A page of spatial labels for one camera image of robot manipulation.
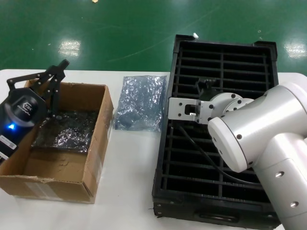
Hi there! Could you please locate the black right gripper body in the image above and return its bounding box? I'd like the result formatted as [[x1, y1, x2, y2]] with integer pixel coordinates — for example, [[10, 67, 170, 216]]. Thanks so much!
[[202, 83, 217, 101]]

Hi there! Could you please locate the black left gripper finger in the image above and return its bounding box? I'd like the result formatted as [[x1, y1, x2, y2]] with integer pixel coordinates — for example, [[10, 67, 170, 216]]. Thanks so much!
[[7, 59, 71, 91], [46, 73, 63, 120]]

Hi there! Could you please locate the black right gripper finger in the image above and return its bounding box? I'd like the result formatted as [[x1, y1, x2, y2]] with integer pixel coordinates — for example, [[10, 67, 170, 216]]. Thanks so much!
[[195, 77, 217, 96]]

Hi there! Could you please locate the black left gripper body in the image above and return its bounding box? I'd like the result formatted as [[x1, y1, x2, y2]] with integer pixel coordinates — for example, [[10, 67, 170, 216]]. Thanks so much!
[[0, 87, 47, 142]]

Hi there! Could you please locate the clear shiny antistatic bag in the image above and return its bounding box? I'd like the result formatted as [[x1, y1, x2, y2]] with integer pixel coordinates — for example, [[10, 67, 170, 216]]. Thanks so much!
[[112, 74, 168, 132]]

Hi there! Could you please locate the black slotted plastic container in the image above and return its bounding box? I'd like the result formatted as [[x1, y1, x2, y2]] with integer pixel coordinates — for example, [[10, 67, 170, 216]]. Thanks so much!
[[152, 34, 281, 227]]

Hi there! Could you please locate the graphics card in shiny bag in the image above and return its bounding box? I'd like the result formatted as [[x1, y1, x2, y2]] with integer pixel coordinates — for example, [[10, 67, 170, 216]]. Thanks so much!
[[31, 109, 99, 154]]

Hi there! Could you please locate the brown cardboard box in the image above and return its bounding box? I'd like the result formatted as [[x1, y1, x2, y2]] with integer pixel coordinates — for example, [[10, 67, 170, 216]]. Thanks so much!
[[0, 80, 115, 204]]

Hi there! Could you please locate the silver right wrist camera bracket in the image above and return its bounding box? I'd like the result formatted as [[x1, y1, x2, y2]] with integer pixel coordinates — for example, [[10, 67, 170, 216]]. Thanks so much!
[[167, 96, 214, 126]]

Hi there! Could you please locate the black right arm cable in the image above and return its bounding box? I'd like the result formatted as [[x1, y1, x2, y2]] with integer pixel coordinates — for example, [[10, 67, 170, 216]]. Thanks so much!
[[177, 126, 262, 186]]

